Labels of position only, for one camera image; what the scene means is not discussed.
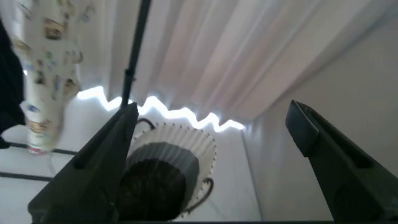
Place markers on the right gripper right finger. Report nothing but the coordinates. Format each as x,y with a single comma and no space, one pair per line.
357,186

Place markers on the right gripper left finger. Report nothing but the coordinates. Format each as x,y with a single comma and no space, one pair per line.
81,186

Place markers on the cream printed garment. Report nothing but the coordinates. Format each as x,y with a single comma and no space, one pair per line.
49,77

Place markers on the black garment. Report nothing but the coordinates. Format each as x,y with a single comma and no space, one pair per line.
11,87

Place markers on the white laundry basket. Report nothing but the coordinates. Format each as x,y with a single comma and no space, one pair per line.
177,137

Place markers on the black clothes rack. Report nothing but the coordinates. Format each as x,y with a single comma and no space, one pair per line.
133,56

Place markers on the white curtain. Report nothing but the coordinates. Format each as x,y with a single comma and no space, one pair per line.
202,46

